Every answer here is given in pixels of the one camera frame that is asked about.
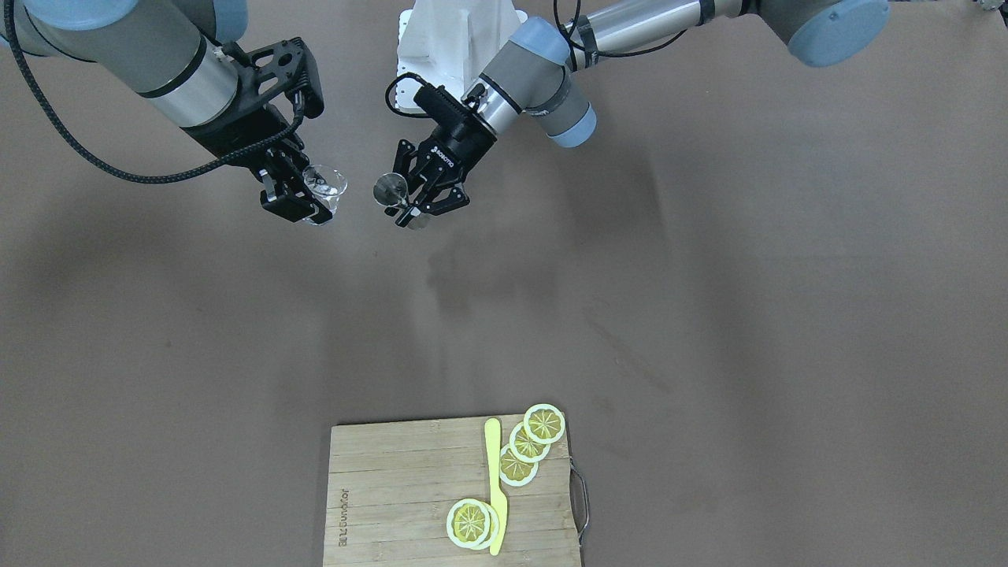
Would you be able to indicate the yellow plastic knife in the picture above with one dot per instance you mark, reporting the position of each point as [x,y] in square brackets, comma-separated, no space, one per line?
[498,499]

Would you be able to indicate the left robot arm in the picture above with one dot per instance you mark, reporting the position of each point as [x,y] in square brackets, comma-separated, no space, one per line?
[532,74]

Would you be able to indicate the middle lemon slice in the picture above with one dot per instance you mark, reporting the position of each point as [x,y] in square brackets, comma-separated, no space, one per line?
[524,448]

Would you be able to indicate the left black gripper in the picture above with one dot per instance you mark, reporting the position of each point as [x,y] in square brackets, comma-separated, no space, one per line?
[454,142]

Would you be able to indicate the lemon slice end of row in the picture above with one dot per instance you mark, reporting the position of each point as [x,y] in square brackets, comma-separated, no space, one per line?
[544,423]

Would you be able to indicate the single lemon slice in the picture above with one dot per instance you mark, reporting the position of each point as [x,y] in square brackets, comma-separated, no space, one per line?
[472,524]

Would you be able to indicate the bamboo cutting board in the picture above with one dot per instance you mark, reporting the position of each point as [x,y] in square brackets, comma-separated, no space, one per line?
[392,485]

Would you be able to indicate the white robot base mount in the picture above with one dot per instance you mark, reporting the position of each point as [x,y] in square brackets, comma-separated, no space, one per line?
[448,43]

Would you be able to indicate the lemon slice near knife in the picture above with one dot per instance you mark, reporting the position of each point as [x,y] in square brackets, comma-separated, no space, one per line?
[515,472]

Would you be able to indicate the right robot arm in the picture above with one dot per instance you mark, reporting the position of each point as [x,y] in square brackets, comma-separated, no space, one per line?
[184,58]

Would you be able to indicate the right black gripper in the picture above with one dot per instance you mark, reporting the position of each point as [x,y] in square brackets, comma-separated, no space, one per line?
[239,137]

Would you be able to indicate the clear glass cup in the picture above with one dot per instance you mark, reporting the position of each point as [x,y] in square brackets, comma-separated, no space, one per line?
[327,185]

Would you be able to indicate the steel jigger measuring cup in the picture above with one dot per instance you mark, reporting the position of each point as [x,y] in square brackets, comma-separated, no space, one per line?
[391,192]

